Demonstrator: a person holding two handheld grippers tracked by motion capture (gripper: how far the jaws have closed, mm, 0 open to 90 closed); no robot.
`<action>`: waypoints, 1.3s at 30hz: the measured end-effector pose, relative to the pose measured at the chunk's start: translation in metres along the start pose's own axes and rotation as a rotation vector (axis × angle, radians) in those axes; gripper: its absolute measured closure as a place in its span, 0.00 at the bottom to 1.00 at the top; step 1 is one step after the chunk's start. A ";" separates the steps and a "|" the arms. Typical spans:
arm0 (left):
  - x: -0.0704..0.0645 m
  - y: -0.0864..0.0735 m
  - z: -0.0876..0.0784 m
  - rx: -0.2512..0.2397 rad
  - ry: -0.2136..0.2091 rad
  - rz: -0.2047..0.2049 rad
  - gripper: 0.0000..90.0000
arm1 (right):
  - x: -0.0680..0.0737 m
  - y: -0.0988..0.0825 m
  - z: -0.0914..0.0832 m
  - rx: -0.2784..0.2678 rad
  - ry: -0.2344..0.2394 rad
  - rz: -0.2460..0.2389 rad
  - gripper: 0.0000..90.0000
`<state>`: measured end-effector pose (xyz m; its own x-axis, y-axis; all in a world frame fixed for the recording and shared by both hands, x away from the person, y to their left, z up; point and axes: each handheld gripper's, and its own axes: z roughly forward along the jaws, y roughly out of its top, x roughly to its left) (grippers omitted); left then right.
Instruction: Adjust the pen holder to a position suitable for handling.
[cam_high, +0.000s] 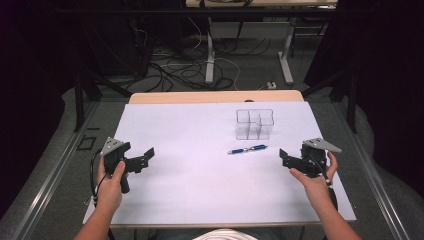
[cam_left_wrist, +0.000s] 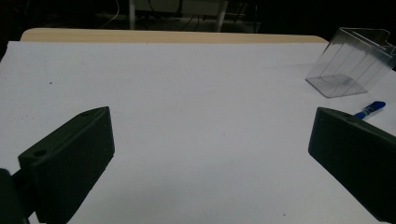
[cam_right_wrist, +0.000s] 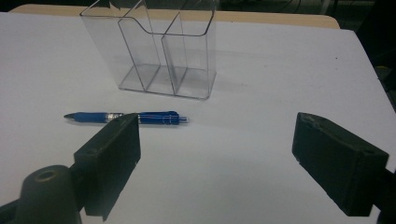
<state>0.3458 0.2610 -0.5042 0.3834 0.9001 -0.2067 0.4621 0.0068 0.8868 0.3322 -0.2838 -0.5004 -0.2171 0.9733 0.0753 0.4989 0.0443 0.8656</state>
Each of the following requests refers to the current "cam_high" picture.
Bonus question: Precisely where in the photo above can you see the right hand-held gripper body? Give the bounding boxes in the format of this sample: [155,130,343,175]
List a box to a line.
[289,137,343,179]

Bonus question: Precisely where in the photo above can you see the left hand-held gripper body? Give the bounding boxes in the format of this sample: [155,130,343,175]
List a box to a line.
[99,137,149,195]

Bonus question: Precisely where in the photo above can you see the blue pen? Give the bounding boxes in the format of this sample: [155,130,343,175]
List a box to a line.
[227,144,269,155]

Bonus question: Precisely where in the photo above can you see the clear plastic divided organizer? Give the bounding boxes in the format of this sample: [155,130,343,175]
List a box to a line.
[235,108,275,141]

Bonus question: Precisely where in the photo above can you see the person's right hand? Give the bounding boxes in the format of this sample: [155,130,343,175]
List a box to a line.
[288,151,339,208]

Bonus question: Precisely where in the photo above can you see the person's left hand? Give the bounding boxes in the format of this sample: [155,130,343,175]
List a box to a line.
[96,156,128,214]

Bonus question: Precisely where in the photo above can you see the white table cover sheet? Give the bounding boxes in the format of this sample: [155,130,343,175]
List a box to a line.
[82,101,357,228]

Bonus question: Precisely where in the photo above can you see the black metal stand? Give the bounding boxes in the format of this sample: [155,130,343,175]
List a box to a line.
[301,68,358,134]
[73,65,134,133]

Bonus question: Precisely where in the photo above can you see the wooden table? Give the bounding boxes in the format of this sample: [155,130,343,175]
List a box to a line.
[128,89,305,105]

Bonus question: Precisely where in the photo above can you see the person's clothing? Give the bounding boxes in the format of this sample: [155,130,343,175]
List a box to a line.
[155,227,285,240]

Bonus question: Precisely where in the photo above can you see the dark curtain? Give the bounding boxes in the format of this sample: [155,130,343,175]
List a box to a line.
[0,0,84,218]
[304,0,424,198]

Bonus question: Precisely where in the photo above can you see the desk with white legs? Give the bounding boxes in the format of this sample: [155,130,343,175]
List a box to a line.
[185,0,338,86]

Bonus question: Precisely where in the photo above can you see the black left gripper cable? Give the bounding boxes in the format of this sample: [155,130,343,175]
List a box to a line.
[88,147,108,208]

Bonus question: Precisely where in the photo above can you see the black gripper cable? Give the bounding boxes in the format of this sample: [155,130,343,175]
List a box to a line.
[309,155,340,212]
[88,147,108,208]

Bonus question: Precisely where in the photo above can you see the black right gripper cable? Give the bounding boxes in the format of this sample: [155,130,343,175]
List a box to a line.
[309,155,340,212]

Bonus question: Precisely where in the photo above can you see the metal floor rail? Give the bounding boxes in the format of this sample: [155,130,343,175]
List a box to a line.
[9,99,102,240]
[331,99,412,240]

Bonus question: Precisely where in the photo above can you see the bundle of black floor cables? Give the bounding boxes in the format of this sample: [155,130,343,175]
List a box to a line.
[133,35,272,93]

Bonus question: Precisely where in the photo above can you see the white floor cable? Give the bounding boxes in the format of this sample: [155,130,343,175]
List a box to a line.
[186,16,242,92]

